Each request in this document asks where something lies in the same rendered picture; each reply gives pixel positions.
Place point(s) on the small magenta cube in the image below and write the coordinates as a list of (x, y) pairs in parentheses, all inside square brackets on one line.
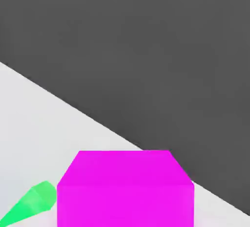
[(125, 191)]

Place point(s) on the small green cube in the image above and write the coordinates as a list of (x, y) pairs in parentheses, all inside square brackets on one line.
[(33, 201)]

